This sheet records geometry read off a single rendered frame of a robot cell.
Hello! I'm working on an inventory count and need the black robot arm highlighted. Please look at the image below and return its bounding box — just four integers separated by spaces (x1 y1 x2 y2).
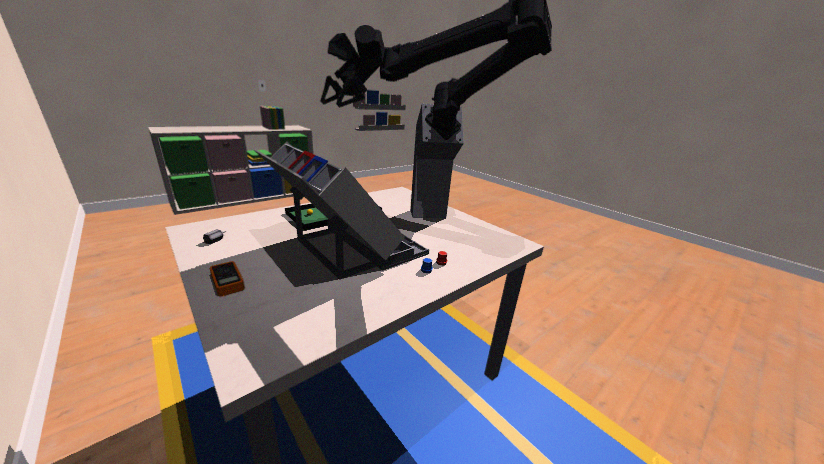
328 0 552 140

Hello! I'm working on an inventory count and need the blue square band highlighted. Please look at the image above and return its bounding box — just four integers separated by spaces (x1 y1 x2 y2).
298 156 328 182

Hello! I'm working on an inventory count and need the red square band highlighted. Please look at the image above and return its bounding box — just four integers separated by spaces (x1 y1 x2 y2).
288 151 316 174

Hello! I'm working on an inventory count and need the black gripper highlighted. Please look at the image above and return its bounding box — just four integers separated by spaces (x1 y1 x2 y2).
320 69 371 107

